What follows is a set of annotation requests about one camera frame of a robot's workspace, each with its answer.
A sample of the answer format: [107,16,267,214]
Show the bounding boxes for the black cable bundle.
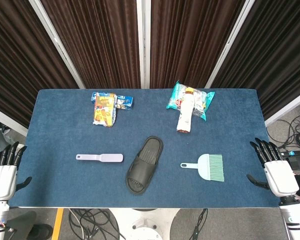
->
[68,208,121,240]

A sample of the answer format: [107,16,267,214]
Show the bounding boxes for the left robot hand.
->
[0,141,33,201]

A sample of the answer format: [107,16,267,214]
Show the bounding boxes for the blue carpet table mat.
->
[9,88,282,209]

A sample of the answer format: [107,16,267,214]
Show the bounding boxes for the white bottle yellow cap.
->
[176,87,196,134]

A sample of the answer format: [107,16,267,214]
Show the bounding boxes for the blue snack box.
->
[90,91,135,111]

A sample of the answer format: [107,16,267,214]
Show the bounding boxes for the thin black floor cable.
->
[189,208,209,240]

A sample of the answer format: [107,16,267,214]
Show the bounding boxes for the dark brown curtain panel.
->
[40,0,142,89]
[211,0,300,119]
[0,0,79,129]
[149,0,246,89]

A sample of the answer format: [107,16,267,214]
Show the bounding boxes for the black shoe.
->
[8,211,54,240]

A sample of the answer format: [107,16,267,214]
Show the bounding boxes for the white frame post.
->
[204,0,256,89]
[28,0,86,89]
[136,0,151,89]

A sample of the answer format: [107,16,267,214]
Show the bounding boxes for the black rubber slipper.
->
[125,135,164,195]

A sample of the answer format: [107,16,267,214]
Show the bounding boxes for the light green hand broom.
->
[180,153,225,183]

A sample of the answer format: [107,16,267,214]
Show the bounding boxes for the teal snack bag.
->
[165,80,216,123]

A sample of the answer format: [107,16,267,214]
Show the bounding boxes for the black floor cable tangle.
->
[274,99,300,151]

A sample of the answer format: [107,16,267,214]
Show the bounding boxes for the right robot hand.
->
[246,137,300,198]

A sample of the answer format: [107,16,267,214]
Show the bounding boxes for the white frame rail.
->
[0,104,29,137]
[264,87,300,127]

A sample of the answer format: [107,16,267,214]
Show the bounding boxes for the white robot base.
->
[109,208,181,240]

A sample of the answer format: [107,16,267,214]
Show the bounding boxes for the purple scrubbing brush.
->
[75,153,124,164]

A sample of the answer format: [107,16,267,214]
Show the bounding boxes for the orange snack box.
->
[91,92,118,128]

